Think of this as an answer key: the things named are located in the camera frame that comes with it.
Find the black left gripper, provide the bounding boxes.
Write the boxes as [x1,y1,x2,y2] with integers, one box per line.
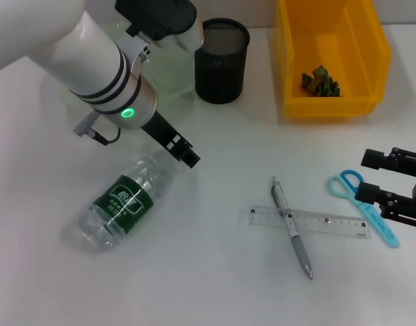
[141,110,201,169]

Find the blue scissors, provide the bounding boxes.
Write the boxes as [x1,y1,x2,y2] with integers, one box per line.
[327,169,400,249]

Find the clear plastic ruler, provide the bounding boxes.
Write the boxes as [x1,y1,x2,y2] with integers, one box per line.
[238,204,371,240]

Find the clear water bottle green label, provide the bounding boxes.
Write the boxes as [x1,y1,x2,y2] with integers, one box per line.
[78,152,181,252]

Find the green glass fruit plate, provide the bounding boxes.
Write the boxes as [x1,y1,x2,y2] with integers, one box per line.
[41,18,197,118]

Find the black mesh pen holder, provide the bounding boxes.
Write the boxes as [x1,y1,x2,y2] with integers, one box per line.
[193,18,251,105]

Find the grey white ballpoint pen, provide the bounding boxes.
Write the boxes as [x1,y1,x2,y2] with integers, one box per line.
[270,175,314,280]

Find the yellow plastic bin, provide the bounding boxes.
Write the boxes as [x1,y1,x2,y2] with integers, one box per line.
[274,0,393,120]

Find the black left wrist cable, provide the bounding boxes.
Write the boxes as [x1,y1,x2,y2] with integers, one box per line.
[74,111,122,146]

